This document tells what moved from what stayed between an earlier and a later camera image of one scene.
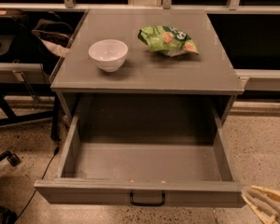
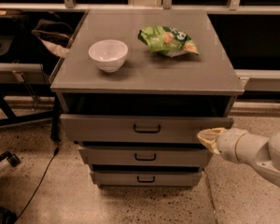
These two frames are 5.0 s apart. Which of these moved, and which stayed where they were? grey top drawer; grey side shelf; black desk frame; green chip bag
Moved: grey top drawer
Stayed: grey side shelf; black desk frame; green chip bag
